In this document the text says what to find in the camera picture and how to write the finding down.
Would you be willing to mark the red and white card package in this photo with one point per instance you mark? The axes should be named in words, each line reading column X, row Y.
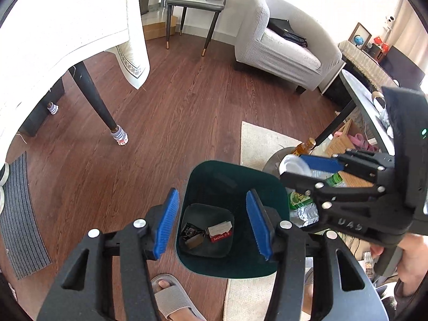
column 219, row 235

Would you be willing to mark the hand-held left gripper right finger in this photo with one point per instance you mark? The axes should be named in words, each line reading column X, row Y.
column 259, row 224

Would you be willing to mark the white paper cup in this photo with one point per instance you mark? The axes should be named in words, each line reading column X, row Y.
column 375, row 102

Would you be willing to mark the flat cardboard box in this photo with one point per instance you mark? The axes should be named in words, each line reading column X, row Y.
column 157, row 28

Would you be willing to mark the black television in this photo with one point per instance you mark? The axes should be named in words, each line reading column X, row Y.
column 403, row 67

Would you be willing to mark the round grey stool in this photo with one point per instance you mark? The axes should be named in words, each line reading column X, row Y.
column 272, row 164

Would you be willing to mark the grey armchair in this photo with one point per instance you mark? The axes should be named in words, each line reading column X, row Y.
column 287, row 57

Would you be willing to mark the white round plastic lid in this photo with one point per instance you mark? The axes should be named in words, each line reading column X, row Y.
column 292, row 166

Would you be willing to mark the person's foot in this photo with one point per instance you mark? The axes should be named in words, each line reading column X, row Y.
column 165, row 285

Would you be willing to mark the crumpled clear plastic bottle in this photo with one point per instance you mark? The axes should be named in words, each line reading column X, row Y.
column 302, row 207

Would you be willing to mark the black dining table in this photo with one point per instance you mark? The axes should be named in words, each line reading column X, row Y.
column 95, row 97

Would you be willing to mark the person's right forearm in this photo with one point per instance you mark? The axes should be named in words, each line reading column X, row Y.
column 399, row 297

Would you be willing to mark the green cap plastic bottle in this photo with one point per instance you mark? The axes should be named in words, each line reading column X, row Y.
column 335, row 179

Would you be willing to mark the small blue globe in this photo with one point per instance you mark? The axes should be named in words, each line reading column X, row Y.
column 359, row 40

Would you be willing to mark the white security camera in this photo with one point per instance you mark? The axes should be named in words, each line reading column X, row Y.
column 390, row 21

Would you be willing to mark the table with white tablecloth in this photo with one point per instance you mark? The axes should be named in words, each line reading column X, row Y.
column 60, row 23

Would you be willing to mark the grey dining chair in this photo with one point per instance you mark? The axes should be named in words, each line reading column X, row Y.
column 200, row 5

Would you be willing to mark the pink slippers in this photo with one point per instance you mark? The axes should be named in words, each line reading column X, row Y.
column 357, row 139

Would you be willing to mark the striped table leg sock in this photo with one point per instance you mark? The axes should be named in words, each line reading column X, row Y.
column 119, row 136
column 52, row 108

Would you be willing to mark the red ornament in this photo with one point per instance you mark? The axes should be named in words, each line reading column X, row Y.
column 381, row 43

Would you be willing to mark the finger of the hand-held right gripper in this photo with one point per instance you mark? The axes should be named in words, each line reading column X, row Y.
column 301, row 181
column 321, row 163

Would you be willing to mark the wicker basket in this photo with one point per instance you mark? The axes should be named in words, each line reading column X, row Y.
column 341, row 140

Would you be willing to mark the black cabinet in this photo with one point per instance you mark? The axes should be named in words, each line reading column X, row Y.
column 334, row 83

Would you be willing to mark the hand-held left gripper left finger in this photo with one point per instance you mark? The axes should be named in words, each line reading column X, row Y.
column 165, row 224

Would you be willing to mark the beige rug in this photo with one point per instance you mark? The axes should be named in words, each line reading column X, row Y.
column 257, row 140

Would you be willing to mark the white sneaker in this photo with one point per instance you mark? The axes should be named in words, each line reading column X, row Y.
column 4, row 174

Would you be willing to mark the wooden picture frame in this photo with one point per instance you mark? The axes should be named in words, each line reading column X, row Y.
column 356, row 30

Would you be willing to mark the amber glass bottle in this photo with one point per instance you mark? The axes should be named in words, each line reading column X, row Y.
column 305, row 147

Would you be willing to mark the printed tissue pack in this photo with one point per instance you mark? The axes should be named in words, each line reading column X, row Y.
column 385, row 115

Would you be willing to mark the beige lace cloth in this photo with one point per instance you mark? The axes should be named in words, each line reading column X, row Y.
column 364, row 65

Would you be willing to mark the grey striped doormat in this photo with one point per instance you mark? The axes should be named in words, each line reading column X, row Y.
column 23, row 220

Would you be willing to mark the grey slipper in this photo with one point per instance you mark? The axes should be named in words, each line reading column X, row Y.
column 174, row 302

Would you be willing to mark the person's right hand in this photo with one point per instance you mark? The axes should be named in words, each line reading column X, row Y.
column 414, row 260

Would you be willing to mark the black handbag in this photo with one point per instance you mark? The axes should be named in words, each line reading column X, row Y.
column 287, row 32

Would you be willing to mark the dark green trash bin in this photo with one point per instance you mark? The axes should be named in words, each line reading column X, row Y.
column 214, row 180

